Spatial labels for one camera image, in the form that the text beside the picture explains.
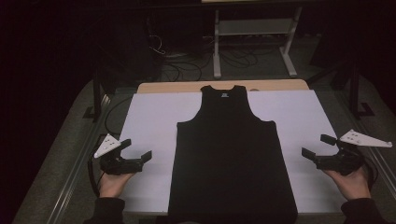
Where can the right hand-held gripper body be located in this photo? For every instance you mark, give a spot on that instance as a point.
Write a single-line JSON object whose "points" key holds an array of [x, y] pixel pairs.
{"points": [[345, 161]]}

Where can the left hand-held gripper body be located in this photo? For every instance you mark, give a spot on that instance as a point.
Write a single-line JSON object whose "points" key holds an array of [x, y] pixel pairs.
{"points": [[116, 165]]}

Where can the black tank top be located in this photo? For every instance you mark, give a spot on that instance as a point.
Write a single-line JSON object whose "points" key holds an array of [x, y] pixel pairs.
{"points": [[230, 155]]}

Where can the person's left hand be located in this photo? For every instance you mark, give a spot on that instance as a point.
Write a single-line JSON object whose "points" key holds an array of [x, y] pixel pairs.
{"points": [[112, 185]]}

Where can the person's right hand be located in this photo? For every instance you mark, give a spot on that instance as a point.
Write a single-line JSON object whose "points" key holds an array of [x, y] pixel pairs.
{"points": [[351, 185]]}

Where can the black metal stand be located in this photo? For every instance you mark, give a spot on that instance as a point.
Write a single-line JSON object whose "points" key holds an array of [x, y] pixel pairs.
{"points": [[97, 93], [354, 93]]}

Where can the white metal stand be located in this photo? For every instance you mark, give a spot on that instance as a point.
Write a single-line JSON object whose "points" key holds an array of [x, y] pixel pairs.
{"points": [[216, 46]]}

